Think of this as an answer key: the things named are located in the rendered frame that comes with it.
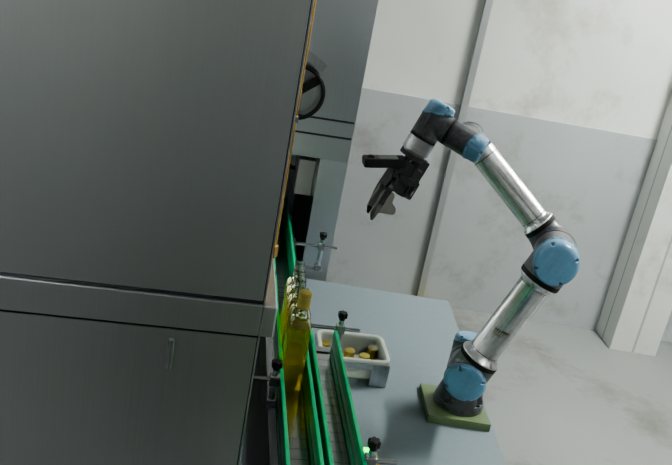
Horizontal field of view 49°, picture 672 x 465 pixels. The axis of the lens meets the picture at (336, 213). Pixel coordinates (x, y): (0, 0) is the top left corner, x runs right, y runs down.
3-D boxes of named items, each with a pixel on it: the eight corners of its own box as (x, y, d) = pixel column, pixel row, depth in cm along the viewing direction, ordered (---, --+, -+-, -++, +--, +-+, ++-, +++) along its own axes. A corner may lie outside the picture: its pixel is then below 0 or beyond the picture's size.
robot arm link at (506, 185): (583, 244, 212) (478, 110, 212) (586, 254, 202) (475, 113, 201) (550, 267, 216) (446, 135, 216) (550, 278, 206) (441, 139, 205)
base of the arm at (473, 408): (476, 394, 235) (483, 366, 233) (487, 420, 221) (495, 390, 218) (430, 387, 234) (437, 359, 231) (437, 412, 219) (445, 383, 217)
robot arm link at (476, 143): (492, 136, 202) (458, 115, 203) (490, 141, 191) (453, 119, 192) (477, 160, 204) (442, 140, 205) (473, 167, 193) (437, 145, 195)
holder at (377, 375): (295, 351, 243) (299, 330, 241) (376, 359, 248) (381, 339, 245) (298, 379, 227) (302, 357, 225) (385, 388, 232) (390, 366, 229)
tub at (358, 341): (311, 351, 244) (316, 328, 241) (377, 358, 248) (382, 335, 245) (315, 380, 228) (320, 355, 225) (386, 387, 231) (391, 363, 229)
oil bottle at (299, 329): (278, 378, 202) (290, 308, 195) (298, 380, 203) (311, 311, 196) (279, 390, 197) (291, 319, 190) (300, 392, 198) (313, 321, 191)
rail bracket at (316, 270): (285, 281, 285) (295, 226, 278) (328, 286, 288) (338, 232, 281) (286, 286, 281) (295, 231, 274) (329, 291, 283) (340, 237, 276)
